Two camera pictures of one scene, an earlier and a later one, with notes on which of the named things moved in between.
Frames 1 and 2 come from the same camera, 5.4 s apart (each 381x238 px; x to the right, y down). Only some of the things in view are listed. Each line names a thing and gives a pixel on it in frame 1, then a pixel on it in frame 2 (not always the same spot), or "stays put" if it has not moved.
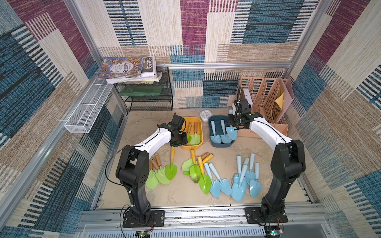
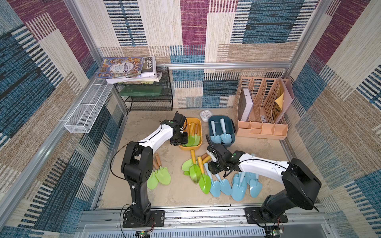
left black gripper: (184, 142) stays put
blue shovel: (225, 186) stays put
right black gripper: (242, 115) -> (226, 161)
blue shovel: (215, 139) stays put
